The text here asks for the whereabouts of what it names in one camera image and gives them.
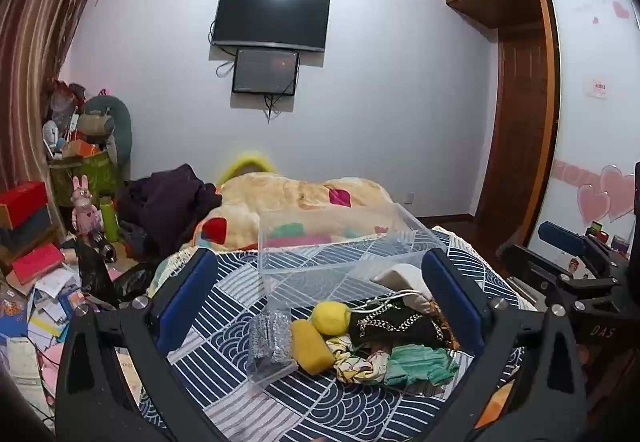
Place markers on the orange cloth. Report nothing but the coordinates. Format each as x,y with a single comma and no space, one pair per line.
495,407

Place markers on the yellow fuzzy ball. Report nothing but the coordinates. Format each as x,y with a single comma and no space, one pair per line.
330,317

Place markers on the black wall television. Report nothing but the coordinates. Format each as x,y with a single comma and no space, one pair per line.
272,17

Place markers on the white wardrobe sliding door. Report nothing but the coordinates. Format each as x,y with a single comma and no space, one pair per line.
595,132

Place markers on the black plastic bag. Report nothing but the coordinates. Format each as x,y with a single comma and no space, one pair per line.
97,277

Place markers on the green storage bag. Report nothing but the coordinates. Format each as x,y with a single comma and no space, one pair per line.
95,174

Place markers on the white wall socket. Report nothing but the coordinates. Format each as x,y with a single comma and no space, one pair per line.
410,197

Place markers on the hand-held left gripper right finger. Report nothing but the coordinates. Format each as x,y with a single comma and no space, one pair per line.
452,302

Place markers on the black patterned cloth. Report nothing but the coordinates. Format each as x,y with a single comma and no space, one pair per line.
395,327

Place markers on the cream plush blanket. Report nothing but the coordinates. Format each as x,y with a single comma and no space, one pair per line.
290,202

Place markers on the red box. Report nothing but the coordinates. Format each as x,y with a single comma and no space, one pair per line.
22,202

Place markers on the green bottle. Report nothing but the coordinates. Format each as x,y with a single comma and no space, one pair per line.
109,219

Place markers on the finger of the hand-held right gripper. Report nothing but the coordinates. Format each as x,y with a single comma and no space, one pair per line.
562,234
525,262

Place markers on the dark blue box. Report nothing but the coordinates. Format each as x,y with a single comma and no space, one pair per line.
27,229

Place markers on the green cloth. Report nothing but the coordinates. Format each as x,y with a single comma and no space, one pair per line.
422,364

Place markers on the dark purple clothing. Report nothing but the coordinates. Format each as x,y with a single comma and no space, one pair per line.
165,207

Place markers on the pile of papers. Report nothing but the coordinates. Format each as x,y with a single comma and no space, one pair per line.
35,337

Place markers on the beige soft pad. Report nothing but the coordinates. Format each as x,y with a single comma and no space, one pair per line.
400,278

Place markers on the small black wall monitor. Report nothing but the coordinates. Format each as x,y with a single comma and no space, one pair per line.
265,71

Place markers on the pink rabbit toy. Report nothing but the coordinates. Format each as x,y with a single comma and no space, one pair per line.
84,212

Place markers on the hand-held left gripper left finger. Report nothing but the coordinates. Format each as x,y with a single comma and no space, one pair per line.
187,294

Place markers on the blue patterned bed sheet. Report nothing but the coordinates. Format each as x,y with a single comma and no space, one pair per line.
320,412

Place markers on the floral printed cloth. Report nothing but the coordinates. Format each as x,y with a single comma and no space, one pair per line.
357,364

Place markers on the striped brown curtain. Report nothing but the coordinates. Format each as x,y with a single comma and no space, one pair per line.
35,47

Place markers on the clear plastic storage box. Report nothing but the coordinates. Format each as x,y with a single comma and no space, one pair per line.
320,267

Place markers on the yellow rectangular sponge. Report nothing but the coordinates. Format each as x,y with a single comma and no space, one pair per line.
310,347

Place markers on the black flask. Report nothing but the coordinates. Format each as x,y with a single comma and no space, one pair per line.
102,247

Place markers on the silver scouring pad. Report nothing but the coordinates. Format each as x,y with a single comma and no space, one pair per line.
270,342

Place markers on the pink box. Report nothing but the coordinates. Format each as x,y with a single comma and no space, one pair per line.
37,263

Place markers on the grey green plush pillow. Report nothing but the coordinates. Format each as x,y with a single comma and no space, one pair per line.
117,122

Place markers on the yellow plush item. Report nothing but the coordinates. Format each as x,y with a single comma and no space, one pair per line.
247,164

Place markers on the brown wooden door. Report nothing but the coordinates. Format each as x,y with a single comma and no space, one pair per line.
520,137

